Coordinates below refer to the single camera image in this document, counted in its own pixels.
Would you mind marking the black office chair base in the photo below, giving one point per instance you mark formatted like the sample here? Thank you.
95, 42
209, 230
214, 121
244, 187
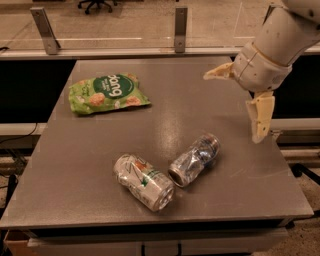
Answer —
98, 3

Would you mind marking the crushed white 7up can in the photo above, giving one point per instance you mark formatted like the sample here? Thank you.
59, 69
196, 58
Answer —
150, 186

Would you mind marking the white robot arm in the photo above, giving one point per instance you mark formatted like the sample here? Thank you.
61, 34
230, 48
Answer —
296, 24

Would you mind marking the cardboard box under table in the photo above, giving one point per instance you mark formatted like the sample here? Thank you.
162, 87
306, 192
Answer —
17, 242

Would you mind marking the middle metal railing bracket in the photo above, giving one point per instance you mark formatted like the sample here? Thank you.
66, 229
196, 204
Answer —
180, 29

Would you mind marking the left metal railing bracket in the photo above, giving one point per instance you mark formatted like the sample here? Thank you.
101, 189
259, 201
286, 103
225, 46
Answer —
51, 45

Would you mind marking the green chip bag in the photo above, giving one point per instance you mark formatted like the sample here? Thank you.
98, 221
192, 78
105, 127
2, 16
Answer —
106, 93

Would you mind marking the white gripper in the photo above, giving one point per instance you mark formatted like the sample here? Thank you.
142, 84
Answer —
258, 71

